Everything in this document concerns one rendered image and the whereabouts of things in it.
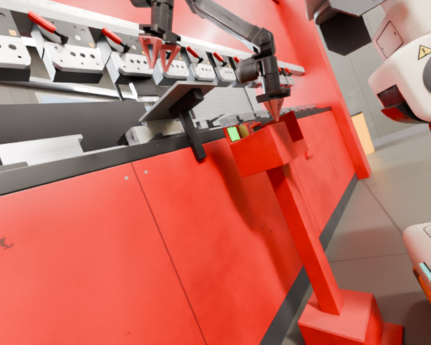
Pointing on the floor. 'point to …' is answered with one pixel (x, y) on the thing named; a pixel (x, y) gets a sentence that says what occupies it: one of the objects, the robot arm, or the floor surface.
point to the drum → (362, 132)
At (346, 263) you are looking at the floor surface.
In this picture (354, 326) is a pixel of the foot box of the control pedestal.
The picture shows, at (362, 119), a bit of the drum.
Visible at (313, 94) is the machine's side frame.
